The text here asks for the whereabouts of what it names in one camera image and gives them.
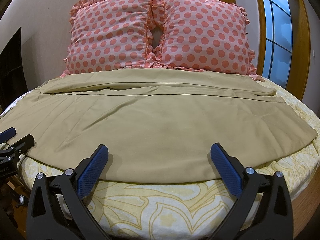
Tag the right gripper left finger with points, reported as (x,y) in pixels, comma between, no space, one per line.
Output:
(56,209)

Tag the left polka dot pillow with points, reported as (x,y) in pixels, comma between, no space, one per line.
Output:
(110,34)

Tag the wooden framed window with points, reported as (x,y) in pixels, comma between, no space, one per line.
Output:
(285,42)

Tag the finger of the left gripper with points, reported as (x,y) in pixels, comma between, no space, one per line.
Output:
(7,134)
(11,156)

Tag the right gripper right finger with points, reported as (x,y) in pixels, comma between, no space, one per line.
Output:
(262,209)

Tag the polka dot pillow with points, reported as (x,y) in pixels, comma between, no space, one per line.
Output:
(110,34)
(203,35)

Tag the yellow patterned bed sheet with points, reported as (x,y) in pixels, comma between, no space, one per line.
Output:
(192,211)

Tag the right polka dot pillow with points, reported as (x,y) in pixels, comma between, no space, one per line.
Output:
(203,35)

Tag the khaki pants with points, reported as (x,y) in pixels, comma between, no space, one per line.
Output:
(158,124)

